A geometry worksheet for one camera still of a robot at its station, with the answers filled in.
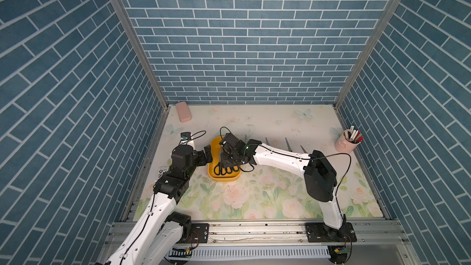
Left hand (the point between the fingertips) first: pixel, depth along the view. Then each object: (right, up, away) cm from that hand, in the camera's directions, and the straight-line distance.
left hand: (205, 147), depth 78 cm
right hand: (+8, -8, +7) cm, 13 cm away
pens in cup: (+73, +4, +15) cm, 75 cm away
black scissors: (+50, -6, +21) cm, 54 cm away
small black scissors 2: (+42, -5, +22) cm, 48 cm away
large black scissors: (+12, -7, -2) cm, 14 cm away
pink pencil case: (-22, +17, +37) cm, 46 cm away
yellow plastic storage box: (+6, -4, -8) cm, 11 cm away
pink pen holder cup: (+69, +1, +13) cm, 70 cm away
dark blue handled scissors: (+4, -13, +13) cm, 19 cm away
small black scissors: (+30, -1, +25) cm, 39 cm away
